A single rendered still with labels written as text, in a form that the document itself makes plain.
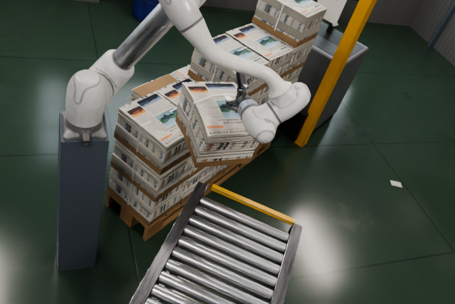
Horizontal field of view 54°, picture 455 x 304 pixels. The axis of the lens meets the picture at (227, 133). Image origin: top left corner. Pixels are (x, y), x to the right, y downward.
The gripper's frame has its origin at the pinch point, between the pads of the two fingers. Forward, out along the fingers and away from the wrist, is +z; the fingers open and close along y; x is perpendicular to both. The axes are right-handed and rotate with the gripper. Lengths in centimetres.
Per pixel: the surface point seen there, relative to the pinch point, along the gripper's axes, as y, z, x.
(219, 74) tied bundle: 27, 54, 22
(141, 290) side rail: 56, -62, -46
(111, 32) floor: 109, 269, 1
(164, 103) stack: 43, 46, -11
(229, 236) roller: 54, -44, -2
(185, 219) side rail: 53, -33, -20
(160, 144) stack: 48, 15, -20
